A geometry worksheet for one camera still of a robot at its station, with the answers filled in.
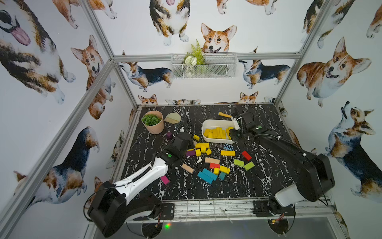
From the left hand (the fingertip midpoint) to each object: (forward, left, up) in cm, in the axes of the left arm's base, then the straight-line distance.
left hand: (191, 133), depth 82 cm
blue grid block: (0, -23, -16) cm, 28 cm away
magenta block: (-19, +16, -18) cm, 30 cm away
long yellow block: (-3, -22, -18) cm, 29 cm away
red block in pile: (-12, -12, -17) cm, 24 cm away
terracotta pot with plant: (+15, +25, -7) cm, 30 cm away
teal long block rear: (-17, -10, -17) cm, 26 cm away
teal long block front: (-18, -7, -17) cm, 26 cm away
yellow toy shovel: (+27, -24, -16) cm, 39 cm away
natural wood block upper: (-9, -12, -17) cm, 22 cm away
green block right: (-12, -33, -17) cm, 39 cm away
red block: (-6, -34, -17) cm, 38 cm away
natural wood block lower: (-13, +3, -17) cm, 22 cm away
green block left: (-11, -28, -16) cm, 34 cm away
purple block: (-4, +1, -16) cm, 17 cm away
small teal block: (-17, -17, -17) cm, 30 cm away
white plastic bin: (+12, -17, -15) cm, 26 cm away
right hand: (+2, -24, -2) cm, 24 cm away
